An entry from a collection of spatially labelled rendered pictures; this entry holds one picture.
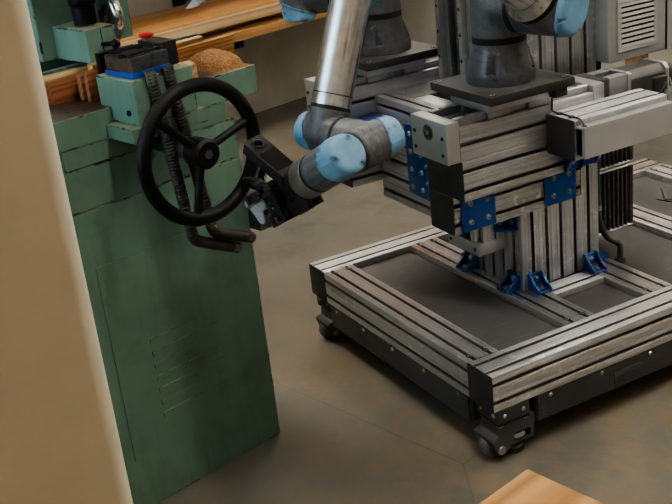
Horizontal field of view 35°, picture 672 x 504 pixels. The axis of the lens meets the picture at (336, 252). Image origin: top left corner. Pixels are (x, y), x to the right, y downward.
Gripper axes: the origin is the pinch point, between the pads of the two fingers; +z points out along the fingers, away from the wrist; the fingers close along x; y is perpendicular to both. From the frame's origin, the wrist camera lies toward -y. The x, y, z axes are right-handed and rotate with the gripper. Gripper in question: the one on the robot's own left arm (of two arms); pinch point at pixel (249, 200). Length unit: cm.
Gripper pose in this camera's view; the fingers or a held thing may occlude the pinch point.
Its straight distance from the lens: 212.6
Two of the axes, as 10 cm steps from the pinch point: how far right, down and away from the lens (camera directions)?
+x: 7.2, -3.9, 5.7
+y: 4.6, 8.9, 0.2
